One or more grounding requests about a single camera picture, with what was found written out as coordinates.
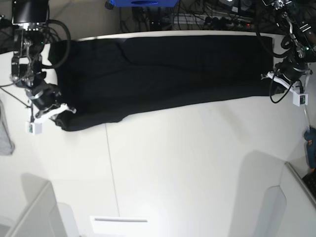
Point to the black keyboard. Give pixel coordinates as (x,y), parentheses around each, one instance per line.
(310,182)

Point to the white camera box gripper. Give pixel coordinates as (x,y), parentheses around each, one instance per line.
(300,99)
(33,128)

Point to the white label plate with slot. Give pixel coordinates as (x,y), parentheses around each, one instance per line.
(119,225)

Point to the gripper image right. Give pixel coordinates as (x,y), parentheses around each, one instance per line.
(288,74)

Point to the grey cloth at left edge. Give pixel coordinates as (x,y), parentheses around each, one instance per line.
(7,147)

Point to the white camera box right gripper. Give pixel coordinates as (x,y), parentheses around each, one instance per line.
(33,128)

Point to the blue plastic box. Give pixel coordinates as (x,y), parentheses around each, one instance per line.
(143,3)

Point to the grey partition panel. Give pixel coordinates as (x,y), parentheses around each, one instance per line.
(40,218)
(302,195)

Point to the white camera box left gripper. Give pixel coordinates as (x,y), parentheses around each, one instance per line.
(300,99)

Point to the grey partition panel right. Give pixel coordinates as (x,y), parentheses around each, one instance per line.
(302,195)

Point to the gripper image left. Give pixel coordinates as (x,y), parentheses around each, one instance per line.
(45,97)

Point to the blue glue gun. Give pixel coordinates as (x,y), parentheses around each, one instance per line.
(310,138)

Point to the grey partition panel left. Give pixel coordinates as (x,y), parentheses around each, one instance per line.
(40,218)

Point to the black T-shirt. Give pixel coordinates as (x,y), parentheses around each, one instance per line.
(106,80)

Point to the power strip with plugs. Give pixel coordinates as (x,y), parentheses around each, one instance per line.
(225,22)

